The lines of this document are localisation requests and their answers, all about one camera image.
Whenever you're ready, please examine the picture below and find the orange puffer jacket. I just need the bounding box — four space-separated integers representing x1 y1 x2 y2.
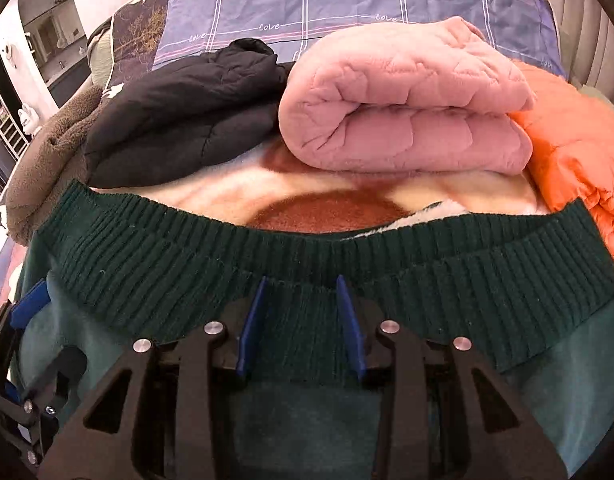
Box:
509 60 614 256

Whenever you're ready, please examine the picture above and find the black puffer jacket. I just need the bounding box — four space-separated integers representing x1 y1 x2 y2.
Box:
84 37 295 188

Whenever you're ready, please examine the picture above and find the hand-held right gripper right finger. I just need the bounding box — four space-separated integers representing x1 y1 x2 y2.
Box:
335 275 568 480

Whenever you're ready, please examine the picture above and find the cream and brown printed blanket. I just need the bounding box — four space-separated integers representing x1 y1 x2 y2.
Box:
89 135 552 236

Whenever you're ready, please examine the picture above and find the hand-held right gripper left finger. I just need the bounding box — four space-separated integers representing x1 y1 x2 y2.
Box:
37 276 268 480

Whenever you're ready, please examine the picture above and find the green pillow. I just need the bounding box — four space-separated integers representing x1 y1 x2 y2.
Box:
87 22 115 86
579 82 614 113

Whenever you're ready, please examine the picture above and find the dark floral cloth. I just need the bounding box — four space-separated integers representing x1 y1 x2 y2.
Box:
99 0 180 101

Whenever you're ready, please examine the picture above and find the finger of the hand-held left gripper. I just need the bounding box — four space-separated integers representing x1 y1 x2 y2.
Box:
0 345 88 476
0 280 52 386

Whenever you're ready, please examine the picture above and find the olive brown fleece garment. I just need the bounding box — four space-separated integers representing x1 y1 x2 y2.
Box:
4 85 105 243

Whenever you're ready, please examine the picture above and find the pink quilted jacket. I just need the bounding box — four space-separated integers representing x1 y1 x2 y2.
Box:
278 16 535 175

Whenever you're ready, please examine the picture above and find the dark green knit sweater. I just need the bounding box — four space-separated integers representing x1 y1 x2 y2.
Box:
14 180 614 480

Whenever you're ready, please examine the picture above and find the white figurine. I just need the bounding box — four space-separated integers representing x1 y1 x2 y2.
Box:
18 104 38 135

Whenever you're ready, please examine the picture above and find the white cubby shelf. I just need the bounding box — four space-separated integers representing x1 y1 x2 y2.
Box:
0 105 32 161

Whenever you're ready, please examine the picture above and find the beige curtain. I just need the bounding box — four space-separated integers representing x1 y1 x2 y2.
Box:
537 0 614 93

